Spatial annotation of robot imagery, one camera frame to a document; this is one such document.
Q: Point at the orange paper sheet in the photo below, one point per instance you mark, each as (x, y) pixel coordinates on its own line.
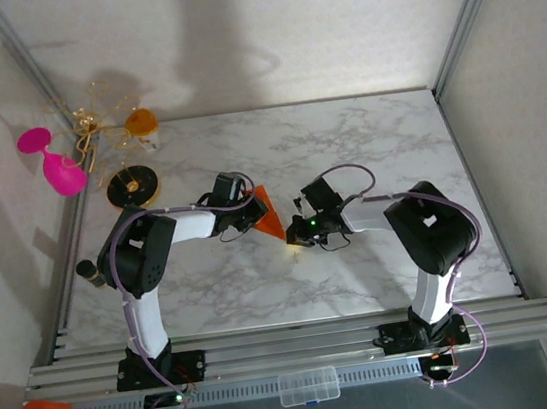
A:
(271, 220)

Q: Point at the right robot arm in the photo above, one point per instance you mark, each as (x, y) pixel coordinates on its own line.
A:
(434, 294)

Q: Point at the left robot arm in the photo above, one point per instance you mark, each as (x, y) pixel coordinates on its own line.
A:
(148, 327)

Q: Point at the clear plastic organizer box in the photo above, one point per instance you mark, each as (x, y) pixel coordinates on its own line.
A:
(308, 386)

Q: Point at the small black bottle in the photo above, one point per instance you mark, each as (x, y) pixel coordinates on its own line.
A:
(88, 271)

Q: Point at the pink plastic wine glass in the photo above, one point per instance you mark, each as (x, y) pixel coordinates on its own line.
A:
(65, 174)

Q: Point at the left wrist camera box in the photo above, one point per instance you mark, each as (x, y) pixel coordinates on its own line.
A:
(228, 186)

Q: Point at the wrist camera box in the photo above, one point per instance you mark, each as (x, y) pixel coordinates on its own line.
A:
(228, 186)
(322, 193)

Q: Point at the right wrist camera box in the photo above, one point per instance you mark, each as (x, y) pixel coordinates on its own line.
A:
(322, 193)

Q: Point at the aluminium mounting rail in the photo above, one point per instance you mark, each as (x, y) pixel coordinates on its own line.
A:
(292, 348)

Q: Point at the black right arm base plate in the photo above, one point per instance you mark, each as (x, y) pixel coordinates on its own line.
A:
(392, 340)

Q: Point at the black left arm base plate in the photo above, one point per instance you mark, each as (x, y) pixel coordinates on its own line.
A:
(194, 366)

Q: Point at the aluminium frame post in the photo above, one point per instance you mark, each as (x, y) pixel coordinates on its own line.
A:
(469, 7)
(22, 56)

